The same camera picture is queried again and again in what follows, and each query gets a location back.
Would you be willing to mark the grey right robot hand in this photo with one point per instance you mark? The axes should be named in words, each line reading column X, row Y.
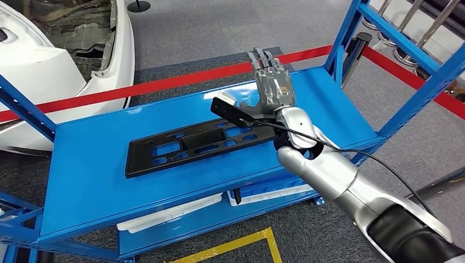
column 274, row 90

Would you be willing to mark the long black plastic car part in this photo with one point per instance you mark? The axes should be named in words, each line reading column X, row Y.
column 141, row 163

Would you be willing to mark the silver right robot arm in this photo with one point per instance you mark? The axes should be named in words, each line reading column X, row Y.
column 327, row 170

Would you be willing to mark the small black part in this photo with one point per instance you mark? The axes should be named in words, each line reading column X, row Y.
column 237, row 196

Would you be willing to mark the blue metal shelf rack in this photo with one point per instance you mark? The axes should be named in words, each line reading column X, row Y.
column 109, row 163

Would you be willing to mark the black round stanchion base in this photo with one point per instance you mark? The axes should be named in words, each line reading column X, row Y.
column 138, row 6

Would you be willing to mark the yellow floor tape square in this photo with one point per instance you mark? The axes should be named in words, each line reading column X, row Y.
column 225, row 247

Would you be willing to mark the white plastic tray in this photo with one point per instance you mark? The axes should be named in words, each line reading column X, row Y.
column 163, row 216

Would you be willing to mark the white car body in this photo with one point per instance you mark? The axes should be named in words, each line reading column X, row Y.
column 36, row 72

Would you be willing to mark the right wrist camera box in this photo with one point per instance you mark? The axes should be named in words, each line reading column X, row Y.
column 229, row 112

